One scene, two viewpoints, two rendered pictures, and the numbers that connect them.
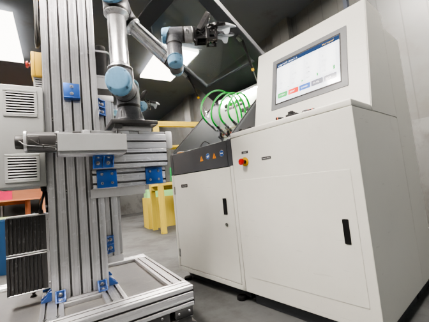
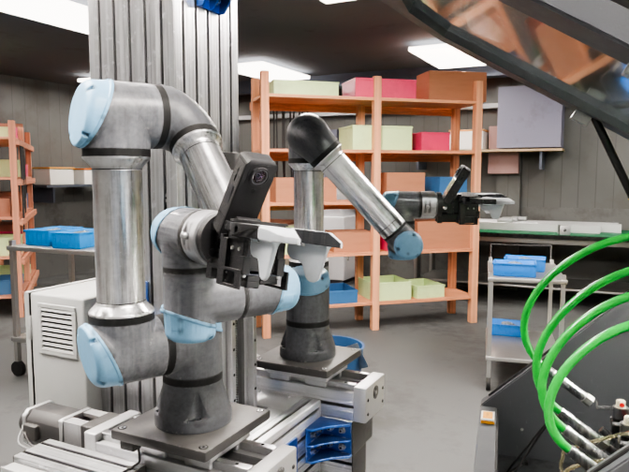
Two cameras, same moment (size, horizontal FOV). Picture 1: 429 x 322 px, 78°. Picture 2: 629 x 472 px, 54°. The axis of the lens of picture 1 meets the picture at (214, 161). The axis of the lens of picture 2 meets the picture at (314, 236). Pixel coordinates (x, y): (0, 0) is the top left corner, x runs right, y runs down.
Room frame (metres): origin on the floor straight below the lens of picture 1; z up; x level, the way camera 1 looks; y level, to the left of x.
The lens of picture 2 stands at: (0.92, -0.71, 1.52)
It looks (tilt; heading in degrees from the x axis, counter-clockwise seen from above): 6 degrees down; 58
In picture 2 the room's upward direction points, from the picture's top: straight up
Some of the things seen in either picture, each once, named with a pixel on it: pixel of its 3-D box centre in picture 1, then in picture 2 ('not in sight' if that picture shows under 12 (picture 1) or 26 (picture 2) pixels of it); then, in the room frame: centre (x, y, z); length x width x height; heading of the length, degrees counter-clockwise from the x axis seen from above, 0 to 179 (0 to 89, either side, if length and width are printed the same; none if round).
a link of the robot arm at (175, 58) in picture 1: (175, 56); (199, 301); (1.25, 0.14, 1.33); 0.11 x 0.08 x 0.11; 6
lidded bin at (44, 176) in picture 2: not in sight; (53, 176); (2.45, 8.73, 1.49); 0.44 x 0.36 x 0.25; 31
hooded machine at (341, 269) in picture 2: not in sight; (332, 233); (5.80, 6.57, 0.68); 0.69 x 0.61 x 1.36; 121
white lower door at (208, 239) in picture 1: (202, 222); not in sight; (1.83, 0.12, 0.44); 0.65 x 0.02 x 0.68; 41
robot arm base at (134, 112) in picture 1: (129, 115); (193, 394); (1.34, 0.42, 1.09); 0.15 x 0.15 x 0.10
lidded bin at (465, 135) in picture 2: not in sight; (469, 140); (6.90, 5.04, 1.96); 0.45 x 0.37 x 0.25; 121
